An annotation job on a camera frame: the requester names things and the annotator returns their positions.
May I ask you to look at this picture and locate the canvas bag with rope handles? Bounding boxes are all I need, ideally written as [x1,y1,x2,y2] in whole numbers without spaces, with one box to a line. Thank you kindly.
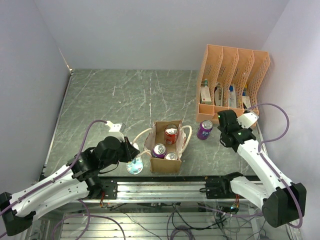
[133,120,193,174]

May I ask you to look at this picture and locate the purple Fanta can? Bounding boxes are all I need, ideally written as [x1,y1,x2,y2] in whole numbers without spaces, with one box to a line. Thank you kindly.
[196,120,213,140]

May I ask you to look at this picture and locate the red cola can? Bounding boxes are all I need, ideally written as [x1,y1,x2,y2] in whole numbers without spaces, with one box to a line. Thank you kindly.
[164,124,179,145]

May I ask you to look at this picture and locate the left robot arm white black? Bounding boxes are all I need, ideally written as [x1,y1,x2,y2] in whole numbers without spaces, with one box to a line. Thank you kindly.
[0,136,140,237]

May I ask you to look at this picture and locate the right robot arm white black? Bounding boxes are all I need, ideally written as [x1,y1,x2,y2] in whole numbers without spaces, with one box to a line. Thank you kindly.
[217,109,307,228]

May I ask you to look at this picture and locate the blue correction tape package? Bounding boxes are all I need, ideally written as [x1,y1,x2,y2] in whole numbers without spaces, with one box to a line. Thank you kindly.
[126,156,143,175]

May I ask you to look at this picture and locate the white blue tube box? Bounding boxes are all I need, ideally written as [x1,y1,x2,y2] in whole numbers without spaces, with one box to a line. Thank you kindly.
[228,84,237,108]

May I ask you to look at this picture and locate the silver top soda can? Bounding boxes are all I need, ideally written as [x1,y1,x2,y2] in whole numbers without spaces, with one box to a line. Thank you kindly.
[164,151,178,161]

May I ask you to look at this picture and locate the white red box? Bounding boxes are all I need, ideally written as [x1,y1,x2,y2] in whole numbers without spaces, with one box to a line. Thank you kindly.
[200,84,212,105]

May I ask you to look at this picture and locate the orange plastic file organizer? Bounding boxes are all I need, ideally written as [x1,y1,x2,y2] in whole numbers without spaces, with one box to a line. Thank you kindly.
[195,44,271,124]

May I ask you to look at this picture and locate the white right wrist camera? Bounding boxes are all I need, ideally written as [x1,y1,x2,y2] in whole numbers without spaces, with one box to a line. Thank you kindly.
[236,111,259,129]

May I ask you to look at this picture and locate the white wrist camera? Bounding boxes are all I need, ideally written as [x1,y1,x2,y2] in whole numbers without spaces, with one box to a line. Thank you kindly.
[236,111,259,129]
[105,120,126,142]

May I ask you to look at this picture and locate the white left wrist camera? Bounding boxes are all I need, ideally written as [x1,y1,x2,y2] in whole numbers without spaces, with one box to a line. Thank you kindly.
[105,120,126,142]

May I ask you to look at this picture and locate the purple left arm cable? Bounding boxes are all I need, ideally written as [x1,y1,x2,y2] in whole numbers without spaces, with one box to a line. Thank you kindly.
[0,119,110,217]

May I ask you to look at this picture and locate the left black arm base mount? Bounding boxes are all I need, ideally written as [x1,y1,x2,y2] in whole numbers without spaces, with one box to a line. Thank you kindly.
[101,181,118,200]

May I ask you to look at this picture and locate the aluminium frame rail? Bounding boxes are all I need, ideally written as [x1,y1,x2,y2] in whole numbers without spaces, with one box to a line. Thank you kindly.
[44,181,291,203]

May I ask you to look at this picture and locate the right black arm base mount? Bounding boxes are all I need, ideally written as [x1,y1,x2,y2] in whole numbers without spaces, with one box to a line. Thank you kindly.
[199,176,234,199]

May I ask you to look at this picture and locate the tangled floor cables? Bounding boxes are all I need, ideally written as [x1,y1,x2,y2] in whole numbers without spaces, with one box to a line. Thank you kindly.
[52,199,273,240]

